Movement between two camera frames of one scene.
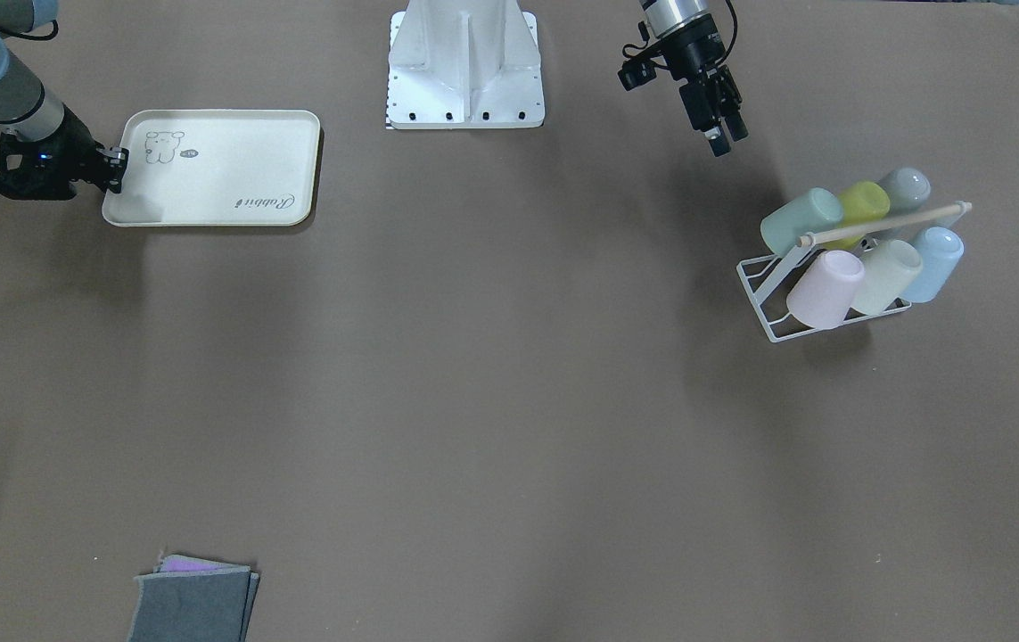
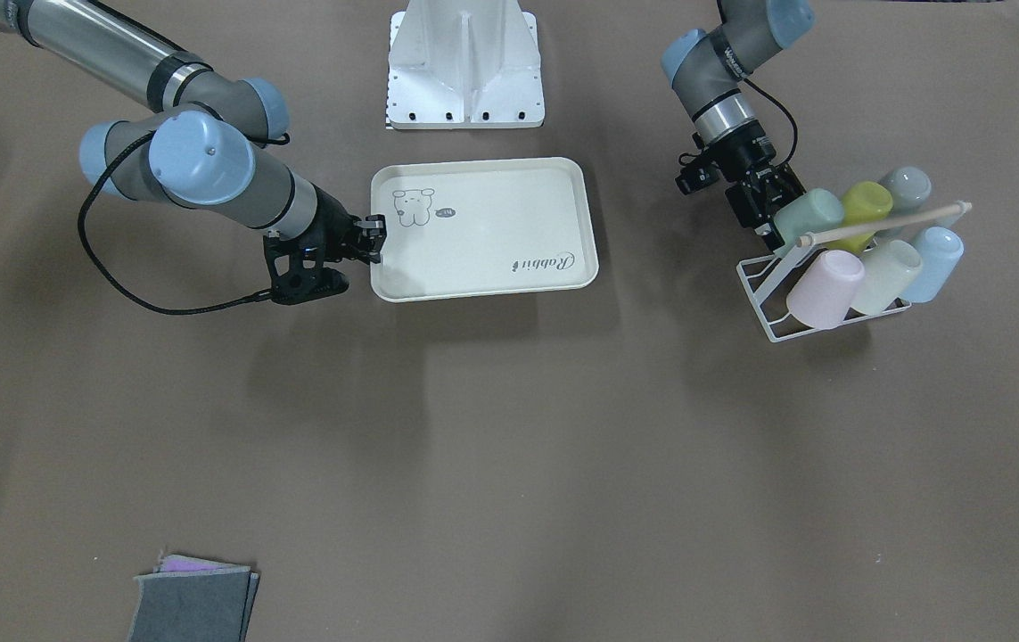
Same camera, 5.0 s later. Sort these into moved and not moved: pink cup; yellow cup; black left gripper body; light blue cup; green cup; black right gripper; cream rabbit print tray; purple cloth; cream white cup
Moved: black left gripper body; black right gripper; cream rabbit print tray
Not moved: green cup; purple cloth; pink cup; light blue cup; cream white cup; yellow cup
